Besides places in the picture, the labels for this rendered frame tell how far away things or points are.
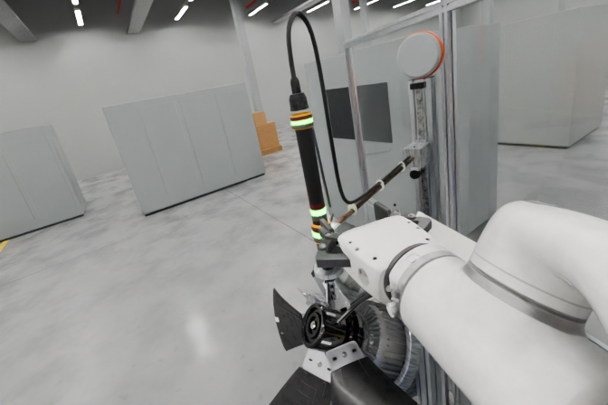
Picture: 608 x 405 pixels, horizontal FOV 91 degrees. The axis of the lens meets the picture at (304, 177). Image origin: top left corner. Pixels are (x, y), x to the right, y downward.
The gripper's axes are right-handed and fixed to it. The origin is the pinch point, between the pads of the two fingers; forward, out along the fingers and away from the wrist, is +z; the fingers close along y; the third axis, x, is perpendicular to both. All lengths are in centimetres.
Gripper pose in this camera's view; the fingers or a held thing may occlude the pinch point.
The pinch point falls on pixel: (352, 221)
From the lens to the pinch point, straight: 46.8
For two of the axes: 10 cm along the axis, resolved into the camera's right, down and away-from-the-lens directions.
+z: -2.9, -2.5, 9.2
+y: 9.4, -2.6, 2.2
